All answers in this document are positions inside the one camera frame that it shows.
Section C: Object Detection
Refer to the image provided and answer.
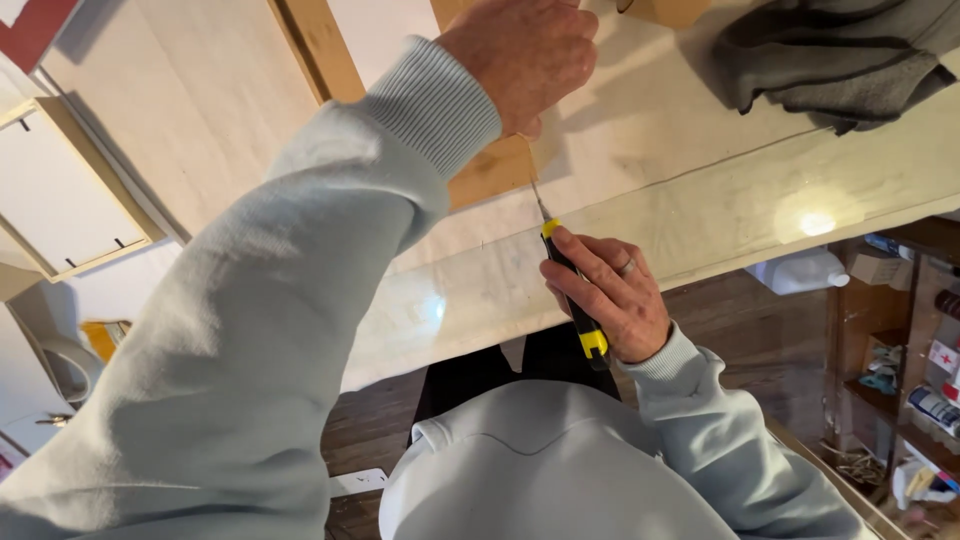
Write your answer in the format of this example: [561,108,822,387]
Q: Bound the black trousers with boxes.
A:
[408,322,624,445]

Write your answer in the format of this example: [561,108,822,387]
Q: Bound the wooden board edge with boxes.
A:
[763,414,914,540]

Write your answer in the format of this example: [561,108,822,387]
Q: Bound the white plastic jug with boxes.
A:
[744,246,852,297]

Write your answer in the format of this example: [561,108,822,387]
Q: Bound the black yellow utility knife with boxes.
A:
[527,172,612,373]

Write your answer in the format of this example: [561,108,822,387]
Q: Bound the cream canvas sheet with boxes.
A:
[37,0,960,393]

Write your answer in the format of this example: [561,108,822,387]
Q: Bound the small wooden block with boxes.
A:
[616,0,712,31]

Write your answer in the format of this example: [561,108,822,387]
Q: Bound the light grey sweatshirt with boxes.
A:
[378,378,745,540]

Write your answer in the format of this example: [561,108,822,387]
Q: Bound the wooden shelf with supplies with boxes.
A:
[819,216,960,540]

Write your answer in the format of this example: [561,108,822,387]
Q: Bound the white tape roll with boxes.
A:
[28,332,108,408]

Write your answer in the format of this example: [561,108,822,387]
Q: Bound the short wooden stretcher bar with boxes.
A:
[429,0,470,33]

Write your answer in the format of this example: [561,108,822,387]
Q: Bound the small stretched canvas frame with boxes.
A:
[0,95,168,285]

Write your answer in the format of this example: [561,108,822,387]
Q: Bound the long wooden stretcher bar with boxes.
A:
[268,0,538,213]

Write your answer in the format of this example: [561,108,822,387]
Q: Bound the grey folded cloth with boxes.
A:
[708,0,960,138]

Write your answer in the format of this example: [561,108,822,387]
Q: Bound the red board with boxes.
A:
[0,0,81,75]

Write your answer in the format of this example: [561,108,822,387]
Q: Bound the yellow tool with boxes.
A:
[78,318,134,366]

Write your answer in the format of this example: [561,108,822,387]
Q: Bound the person's right hand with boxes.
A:
[539,224,674,366]

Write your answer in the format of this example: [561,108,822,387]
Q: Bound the person's left hand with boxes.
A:
[435,0,601,142]

